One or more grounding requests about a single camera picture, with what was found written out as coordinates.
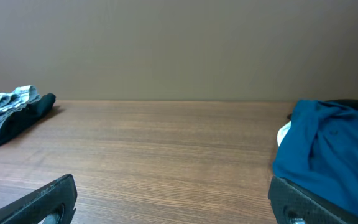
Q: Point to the white printed t-shirt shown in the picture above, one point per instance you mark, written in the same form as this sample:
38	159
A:
282	132

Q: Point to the folded black garment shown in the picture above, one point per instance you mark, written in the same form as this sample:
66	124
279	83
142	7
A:
19	121

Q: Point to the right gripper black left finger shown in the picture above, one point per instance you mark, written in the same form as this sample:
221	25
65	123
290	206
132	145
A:
52	203

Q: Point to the folded light denim shorts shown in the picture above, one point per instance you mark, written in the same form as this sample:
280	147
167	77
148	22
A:
16	101

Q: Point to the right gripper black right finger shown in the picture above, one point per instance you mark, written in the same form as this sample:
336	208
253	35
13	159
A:
292	204

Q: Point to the blue polo shirt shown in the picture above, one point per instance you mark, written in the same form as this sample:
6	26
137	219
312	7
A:
322	157

